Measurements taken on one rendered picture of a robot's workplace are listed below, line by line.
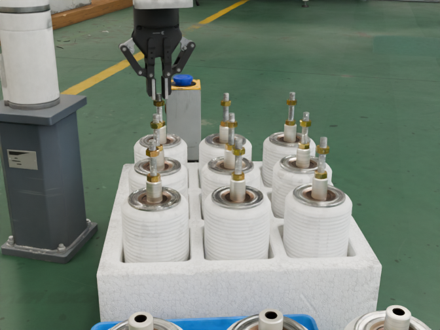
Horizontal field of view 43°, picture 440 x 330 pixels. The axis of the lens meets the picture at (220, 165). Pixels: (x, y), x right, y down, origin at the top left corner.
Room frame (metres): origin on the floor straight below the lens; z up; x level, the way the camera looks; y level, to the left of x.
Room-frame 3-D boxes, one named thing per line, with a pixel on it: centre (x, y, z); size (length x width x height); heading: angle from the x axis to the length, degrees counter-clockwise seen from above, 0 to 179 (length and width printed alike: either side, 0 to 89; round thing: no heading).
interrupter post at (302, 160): (0.85, -0.14, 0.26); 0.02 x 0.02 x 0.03
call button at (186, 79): (1.13, 0.08, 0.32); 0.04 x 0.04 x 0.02
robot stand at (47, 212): (1.03, 0.35, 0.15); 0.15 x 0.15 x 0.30; 76
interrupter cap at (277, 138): (0.97, -0.13, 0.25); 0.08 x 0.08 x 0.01
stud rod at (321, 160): (0.74, -0.14, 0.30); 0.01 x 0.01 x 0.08
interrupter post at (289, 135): (0.97, -0.13, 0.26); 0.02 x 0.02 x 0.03
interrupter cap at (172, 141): (0.96, 0.11, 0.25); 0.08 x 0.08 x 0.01
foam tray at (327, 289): (0.85, -0.02, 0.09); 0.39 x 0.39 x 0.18; 4
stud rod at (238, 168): (0.73, -0.03, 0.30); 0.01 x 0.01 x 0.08
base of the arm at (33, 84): (1.03, 0.35, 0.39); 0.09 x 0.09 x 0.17; 76
